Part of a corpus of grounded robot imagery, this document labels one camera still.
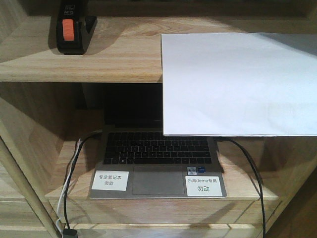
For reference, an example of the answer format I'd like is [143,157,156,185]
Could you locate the white cable left of laptop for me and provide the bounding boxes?
[55,128,103,235]

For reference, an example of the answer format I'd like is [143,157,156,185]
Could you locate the white label sticker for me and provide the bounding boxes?
[92,171,129,191]
[185,176,224,197]

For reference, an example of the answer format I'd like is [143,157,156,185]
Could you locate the black stapler with orange button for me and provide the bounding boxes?
[56,0,98,55]

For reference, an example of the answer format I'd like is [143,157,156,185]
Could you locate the white label sticker right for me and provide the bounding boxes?
[185,176,224,197]

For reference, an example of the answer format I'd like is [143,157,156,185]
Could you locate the silver laptop with black keyboard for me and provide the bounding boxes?
[90,83,227,199]

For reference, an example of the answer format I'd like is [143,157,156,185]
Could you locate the white label sticker left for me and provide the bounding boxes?
[92,171,129,191]

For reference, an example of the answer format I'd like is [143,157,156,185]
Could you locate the black cable left of laptop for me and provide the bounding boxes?
[63,133,103,230]

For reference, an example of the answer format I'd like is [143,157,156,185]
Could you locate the wooden shelf unit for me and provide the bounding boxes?
[0,0,317,238]

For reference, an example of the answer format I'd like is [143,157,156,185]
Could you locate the black cable of laptop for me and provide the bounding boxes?
[63,133,103,230]
[217,137,267,238]

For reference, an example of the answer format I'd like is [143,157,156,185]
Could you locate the black plug adapter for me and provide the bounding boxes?
[62,228,78,238]

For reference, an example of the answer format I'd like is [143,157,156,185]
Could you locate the black cable right of laptop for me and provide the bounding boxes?
[217,137,267,238]

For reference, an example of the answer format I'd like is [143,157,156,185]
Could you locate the white paper sheets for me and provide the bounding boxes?
[161,33,317,136]

